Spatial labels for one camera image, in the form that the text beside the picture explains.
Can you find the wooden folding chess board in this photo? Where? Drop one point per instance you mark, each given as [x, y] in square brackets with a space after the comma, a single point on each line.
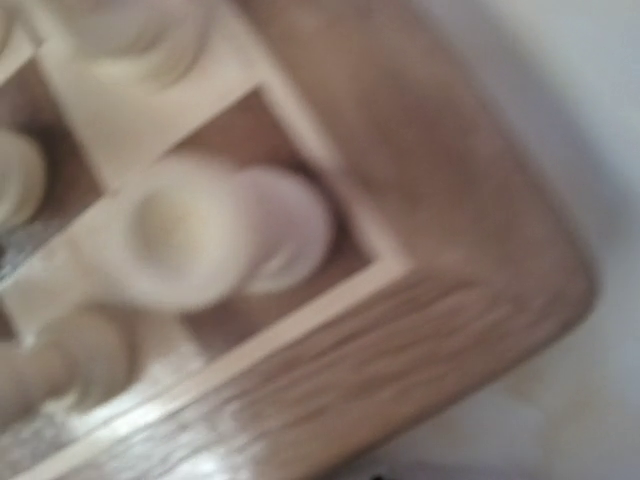
[450, 266]

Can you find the white rook corner piece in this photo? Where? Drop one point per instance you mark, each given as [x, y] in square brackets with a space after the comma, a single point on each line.
[190, 233]

